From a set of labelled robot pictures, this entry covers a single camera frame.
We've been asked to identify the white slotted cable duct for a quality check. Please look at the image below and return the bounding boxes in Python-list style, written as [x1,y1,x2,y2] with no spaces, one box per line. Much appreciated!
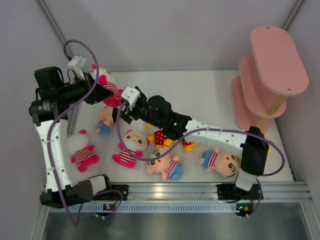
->
[49,201,241,214]

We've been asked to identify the yellow bear plush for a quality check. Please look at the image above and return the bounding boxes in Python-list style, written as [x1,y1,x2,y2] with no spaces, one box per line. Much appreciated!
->
[182,140,198,152]
[145,123,174,149]
[264,136,272,155]

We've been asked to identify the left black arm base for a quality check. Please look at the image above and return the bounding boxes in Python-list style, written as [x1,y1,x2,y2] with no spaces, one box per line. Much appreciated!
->
[93,184,129,201]

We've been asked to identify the yellow bear plush middle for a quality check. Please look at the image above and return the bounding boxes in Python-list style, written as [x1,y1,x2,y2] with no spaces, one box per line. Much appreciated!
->
[182,140,198,152]

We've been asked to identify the boy plush black hair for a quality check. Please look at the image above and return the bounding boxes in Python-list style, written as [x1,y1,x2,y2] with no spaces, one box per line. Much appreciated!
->
[95,106,118,136]

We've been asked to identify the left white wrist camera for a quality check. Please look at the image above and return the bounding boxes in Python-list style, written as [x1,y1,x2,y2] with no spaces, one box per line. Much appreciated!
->
[67,55,87,79]

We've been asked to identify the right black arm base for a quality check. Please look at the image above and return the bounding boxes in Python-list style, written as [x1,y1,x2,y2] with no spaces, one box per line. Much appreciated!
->
[217,183,263,203]

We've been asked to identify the pink three-tier shelf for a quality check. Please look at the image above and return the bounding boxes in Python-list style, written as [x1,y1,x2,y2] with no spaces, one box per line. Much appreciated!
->
[231,25,309,133]

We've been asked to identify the yellow bear plush left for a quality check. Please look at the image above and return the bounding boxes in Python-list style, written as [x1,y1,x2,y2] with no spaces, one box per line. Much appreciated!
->
[145,123,174,149]

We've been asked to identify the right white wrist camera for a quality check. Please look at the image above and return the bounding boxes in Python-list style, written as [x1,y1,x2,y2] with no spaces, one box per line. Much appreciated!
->
[121,86,141,107]

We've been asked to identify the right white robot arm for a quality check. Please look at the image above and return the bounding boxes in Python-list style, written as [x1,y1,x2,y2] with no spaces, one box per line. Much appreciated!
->
[118,86,270,199]

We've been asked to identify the pink panda plush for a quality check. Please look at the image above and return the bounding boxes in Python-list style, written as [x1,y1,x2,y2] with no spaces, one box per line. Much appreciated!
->
[112,129,150,169]
[98,67,123,108]
[67,129,100,173]

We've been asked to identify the yellow bear plush right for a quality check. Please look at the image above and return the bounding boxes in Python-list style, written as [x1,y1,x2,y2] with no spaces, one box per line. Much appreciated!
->
[264,136,272,155]

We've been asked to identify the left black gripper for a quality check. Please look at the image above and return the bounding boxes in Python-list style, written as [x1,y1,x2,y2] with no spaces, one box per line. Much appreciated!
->
[57,73,114,106]

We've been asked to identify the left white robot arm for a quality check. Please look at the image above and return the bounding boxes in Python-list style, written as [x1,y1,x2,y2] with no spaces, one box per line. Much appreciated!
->
[29,66,113,209]

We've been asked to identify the aluminium front rail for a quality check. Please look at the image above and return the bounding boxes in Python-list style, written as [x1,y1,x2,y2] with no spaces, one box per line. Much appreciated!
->
[39,181,313,201]

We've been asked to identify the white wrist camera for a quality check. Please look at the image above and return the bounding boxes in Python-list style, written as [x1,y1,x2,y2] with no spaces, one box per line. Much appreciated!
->
[121,86,141,107]
[67,55,87,79]

